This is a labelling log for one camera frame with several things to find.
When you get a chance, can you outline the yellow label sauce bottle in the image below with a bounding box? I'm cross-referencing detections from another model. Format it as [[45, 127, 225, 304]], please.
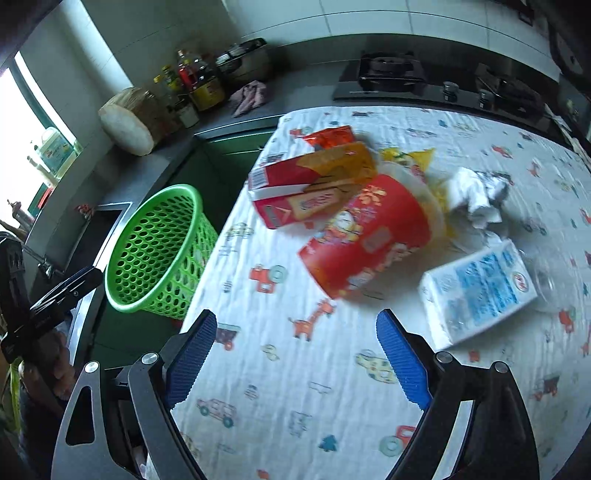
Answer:
[[186, 57, 225, 112]]

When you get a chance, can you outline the clear plastic cup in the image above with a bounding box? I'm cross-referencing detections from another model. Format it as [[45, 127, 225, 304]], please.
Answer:
[[524, 247, 578, 315]]

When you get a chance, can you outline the white blue milk carton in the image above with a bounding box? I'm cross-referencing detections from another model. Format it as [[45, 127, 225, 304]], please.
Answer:
[[419, 240, 538, 351]]

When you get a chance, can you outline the person's left hand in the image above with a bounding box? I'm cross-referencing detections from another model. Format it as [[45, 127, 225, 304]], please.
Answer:
[[19, 330, 76, 415]]

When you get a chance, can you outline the red instant noodle cup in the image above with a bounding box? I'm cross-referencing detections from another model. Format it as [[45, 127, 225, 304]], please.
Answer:
[[298, 172, 446, 299]]

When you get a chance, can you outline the steel cooking pot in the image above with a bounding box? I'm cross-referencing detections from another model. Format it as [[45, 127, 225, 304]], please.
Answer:
[[215, 37, 270, 83]]

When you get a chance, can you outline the white cartoon print tablecloth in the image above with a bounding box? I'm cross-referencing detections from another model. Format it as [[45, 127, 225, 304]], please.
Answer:
[[173, 106, 590, 479]]

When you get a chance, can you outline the green cabinet door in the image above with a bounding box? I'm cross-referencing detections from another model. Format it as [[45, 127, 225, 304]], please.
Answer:
[[167, 129, 274, 233]]

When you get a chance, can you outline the green plastic waste basket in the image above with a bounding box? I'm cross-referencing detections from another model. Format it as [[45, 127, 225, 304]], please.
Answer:
[[104, 184, 218, 320]]

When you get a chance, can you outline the red yellow tea bottle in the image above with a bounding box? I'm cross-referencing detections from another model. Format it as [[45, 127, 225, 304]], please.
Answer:
[[247, 142, 377, 229]]

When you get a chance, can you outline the red foil snack wrapper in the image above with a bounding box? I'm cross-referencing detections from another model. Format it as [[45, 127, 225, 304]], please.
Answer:
[[304, 125, 356, 151]]

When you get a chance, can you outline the pink dish rag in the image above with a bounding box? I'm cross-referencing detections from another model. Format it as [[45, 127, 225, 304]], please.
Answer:
[[229, 80, 267, 118]]

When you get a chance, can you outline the grey white paper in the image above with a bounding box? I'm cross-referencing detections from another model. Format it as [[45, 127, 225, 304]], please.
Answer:
[[443, 167, 511, 230]]

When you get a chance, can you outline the black gas stove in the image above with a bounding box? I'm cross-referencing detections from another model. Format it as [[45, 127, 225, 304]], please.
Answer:
[[332, 52, 563, 143]]

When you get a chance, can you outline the small white label jar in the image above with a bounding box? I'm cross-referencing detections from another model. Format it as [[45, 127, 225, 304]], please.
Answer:
[[175, 99, 199, 128]]

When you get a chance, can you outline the yellow snack bag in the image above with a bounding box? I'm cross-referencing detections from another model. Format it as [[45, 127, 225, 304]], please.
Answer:
[[380, 147, 446, 208]]

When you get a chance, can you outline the round wooden chopping block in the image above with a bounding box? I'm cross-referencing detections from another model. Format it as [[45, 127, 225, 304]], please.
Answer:
[[97, 87, 176, 156]]

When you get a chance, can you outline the red cap sauce bottle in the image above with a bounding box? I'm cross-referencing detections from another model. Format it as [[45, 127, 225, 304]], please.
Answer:
[[177, 49, 197, 91]]

